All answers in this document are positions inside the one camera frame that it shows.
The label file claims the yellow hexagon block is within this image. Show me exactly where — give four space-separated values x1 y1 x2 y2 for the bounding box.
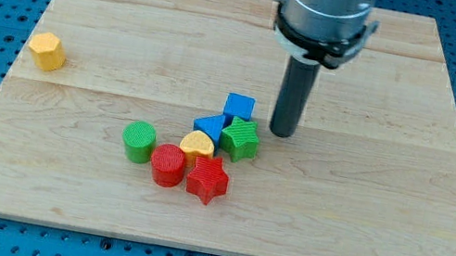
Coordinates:
28 32 66 71

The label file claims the red cylinder block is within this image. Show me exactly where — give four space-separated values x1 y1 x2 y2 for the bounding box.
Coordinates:
150 144 186 187

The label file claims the green star block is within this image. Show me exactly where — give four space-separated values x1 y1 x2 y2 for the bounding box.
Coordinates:
219 116 260 162

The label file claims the blue cube block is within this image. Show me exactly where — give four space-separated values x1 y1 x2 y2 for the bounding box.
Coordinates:
223 93 256 127

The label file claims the blue triangle block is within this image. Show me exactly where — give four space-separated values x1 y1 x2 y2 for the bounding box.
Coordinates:
193 114 226 148

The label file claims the red star block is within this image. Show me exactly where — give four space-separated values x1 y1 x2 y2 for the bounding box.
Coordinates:
185 157 230 205

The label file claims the yellow heart block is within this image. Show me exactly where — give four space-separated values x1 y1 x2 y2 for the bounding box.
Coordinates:
179 130 215 168

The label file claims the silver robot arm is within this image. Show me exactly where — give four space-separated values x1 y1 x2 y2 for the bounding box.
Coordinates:
273 0 379 70

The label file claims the green cylinder block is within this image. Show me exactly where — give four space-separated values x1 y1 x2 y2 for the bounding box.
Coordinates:
122 120 157 164

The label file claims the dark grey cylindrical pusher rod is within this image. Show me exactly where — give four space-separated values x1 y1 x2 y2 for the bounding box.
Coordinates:
269 58 320 138

